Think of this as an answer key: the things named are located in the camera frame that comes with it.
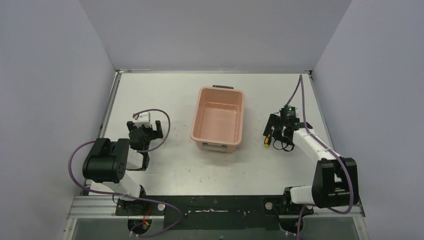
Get pink plastic bin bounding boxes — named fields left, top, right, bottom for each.
left=190, top=85, right=245, bottom=153

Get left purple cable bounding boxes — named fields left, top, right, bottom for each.
left=67, top=108, right=185, bottom=239

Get yellow black handled screwdriver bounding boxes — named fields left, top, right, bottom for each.
left=263, top=128, right=273, bottom=148

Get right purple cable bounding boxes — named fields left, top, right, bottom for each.
left=285, top=74, right=355, bottom=240

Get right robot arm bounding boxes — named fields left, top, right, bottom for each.
left=263, top=105, right=359, bottom=208

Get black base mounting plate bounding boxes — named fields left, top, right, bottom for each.
left=115, top=195, right=314, bottom=234

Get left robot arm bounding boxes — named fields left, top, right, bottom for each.
left=82, top=120, right=164, bottom=201

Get purple cable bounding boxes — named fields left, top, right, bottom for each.
left=285, top=74, right=355, bottom=240
left=67, top=108, right=185, bottom=239

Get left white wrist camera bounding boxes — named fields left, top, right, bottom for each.
left=132, top=111, right=151, bottom=128

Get aluminium front frame rail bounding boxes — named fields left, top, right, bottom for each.
left=67, top=195, right=366, bottom=219

